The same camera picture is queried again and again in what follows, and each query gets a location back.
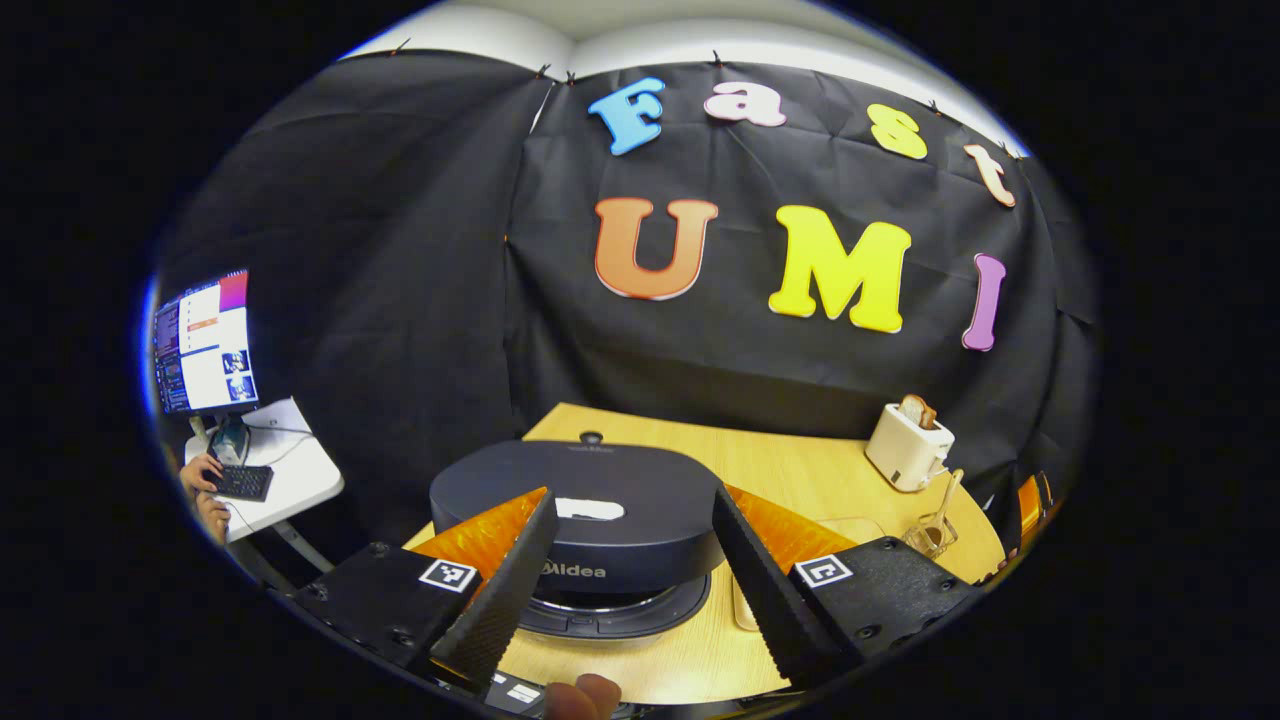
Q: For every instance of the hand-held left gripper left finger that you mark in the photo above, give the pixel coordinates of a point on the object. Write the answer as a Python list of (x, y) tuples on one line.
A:
[(505, 600)]

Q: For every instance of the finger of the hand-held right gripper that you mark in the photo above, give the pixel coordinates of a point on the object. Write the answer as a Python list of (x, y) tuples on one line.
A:
[(1033, 497)]

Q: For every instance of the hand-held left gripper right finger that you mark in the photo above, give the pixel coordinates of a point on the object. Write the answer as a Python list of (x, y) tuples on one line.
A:
[(765, 600)]

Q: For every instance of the clear plastic rice box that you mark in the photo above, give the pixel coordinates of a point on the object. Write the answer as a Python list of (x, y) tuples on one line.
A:
[(745, 605)]

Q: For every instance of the dark grey rice cooker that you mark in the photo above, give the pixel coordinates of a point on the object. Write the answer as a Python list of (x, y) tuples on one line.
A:
[(640, 470)]

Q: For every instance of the white toaster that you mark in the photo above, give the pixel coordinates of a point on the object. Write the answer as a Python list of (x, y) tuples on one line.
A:
[(905, 450)]

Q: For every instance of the bread slice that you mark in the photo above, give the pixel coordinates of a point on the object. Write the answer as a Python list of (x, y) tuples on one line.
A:
[(917, 410)]

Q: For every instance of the white side table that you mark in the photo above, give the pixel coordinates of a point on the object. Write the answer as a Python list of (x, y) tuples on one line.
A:
[(295, 470)]

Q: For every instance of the black keyboard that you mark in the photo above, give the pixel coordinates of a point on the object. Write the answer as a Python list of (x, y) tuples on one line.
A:
[(240, 483)]

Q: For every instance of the black backdrop cloth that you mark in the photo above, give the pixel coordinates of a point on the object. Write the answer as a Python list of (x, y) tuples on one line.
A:
[(420, 300)]

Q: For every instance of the small teal box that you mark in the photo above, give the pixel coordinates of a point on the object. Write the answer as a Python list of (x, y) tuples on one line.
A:
[(230, 442)]

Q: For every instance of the computer monitor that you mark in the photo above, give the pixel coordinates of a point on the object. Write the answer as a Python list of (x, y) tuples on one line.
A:
[(205, 345)]

